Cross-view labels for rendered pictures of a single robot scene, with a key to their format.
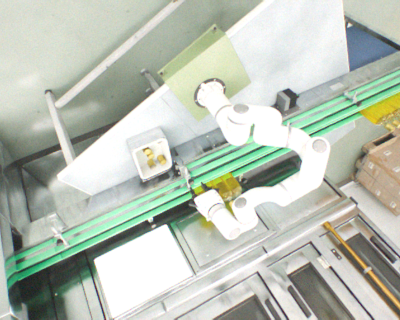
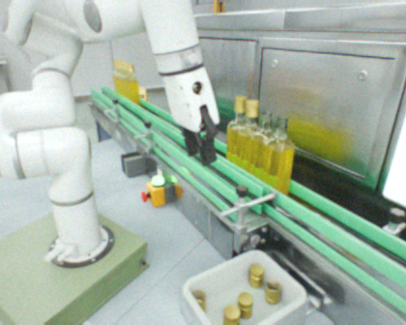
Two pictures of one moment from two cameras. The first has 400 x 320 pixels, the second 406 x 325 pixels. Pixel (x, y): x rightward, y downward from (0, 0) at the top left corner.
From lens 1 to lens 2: 1.06 m
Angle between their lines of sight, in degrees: 37
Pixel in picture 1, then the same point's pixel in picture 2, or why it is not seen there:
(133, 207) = (385, 283)
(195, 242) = (363, 114)
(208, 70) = (29, 261)
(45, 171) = not seen: outside the picture
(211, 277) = (391, 20)
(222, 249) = (333, 64)
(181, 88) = (57, 294)
